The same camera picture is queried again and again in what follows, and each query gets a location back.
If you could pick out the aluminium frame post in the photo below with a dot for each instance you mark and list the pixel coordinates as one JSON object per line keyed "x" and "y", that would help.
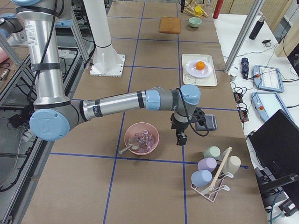
{"x": 243, "y": 33}

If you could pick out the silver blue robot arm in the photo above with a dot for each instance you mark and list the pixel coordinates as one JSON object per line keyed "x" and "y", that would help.
{"x": 55, "y": 114}
{"x": 9, "y": 25}

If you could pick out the upper teach pendant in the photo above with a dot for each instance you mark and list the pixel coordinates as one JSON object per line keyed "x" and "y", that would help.
{"x": 268, "y": 78}

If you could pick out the clear ice cubes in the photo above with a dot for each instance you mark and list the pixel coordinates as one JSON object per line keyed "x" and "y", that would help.
{"x": 146, "y": 141}

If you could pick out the metal scoop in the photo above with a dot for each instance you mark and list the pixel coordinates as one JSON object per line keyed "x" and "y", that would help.
{"x": 132, "y": 144}

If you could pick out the black water bottle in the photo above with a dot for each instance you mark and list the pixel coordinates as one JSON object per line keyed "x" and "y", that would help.
{"x": 257, "y": 27}

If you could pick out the yellow cup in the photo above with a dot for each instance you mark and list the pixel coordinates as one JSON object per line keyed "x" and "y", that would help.
{"x": 198, "y": 11}

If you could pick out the grey folded cloth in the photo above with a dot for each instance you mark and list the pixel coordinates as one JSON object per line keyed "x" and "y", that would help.
{"x": 210, "y": 123}

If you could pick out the wooden rod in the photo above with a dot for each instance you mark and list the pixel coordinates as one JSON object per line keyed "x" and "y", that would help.
{"x": 213, "y": 183}

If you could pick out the purple cup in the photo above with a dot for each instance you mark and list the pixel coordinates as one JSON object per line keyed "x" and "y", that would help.
{"x": 208, "y": 163}

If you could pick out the teach pendant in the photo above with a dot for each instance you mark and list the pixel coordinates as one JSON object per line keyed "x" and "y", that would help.
{"x": 268, "y": 78}
{"x": 267, "y": 104}

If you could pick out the black folded umbrella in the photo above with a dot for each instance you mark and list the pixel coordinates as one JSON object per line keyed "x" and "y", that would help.
{"x": 245, "y": 67}

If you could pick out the lower teach pendant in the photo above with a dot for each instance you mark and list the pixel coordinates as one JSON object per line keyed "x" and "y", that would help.
{"x": 267, "y": 104}

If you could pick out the black laptop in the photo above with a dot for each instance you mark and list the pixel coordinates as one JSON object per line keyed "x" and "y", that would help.
{"x": 276, "y": 144}

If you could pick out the blue cup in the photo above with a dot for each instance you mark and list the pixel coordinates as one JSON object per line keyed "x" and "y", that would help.
{"x": 201, "y": 178}

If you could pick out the white round plate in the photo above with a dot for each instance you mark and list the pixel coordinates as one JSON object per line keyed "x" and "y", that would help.
{"x": 191, "y": 69}

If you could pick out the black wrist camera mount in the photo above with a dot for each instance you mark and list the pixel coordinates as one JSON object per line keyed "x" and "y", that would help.
{"x": 199, "y": 117}

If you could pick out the white wire cup rack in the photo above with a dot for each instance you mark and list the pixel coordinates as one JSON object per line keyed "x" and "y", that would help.
{"x": 210, "y": 193}

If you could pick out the brown wooden cutting board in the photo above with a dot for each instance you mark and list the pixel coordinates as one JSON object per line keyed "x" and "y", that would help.
{"x": 170, "y": 25}

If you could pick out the orange mandarin fruit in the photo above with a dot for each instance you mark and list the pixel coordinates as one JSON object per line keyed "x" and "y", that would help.
{"x": 200, "y": 65}

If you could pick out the beige cup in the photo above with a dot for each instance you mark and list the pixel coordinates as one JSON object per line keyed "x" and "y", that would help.
{"x": 231, "y": 165}

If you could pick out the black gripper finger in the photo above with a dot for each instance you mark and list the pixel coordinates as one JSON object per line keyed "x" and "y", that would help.
{"x": 182, "y": 3}

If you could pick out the green ceramic bowl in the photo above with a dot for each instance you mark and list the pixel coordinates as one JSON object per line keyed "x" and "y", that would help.
{"x": 195, "y": 22}

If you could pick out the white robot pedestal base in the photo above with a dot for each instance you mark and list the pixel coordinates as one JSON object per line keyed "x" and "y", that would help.
{"x": 106, "y": 61}

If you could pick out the wooden rack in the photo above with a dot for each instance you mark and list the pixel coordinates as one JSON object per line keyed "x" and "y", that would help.
{"x": 191, "y": 4}

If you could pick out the red bottle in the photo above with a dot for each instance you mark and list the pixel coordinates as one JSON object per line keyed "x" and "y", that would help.
{"x": 217, "y": 8}

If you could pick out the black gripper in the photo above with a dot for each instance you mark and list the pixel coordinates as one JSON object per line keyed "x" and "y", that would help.
{"x": 178, "y": 126}

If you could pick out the cream bear print tray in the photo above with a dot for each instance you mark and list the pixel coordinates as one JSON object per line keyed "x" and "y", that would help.
{"x": 210, "y": 81}

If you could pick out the green cup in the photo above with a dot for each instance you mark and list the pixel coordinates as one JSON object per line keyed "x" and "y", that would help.
{"x": 213, "y": 152}

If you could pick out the pink bowl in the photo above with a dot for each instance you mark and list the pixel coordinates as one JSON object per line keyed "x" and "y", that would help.
{"x": 137, "y": 128}

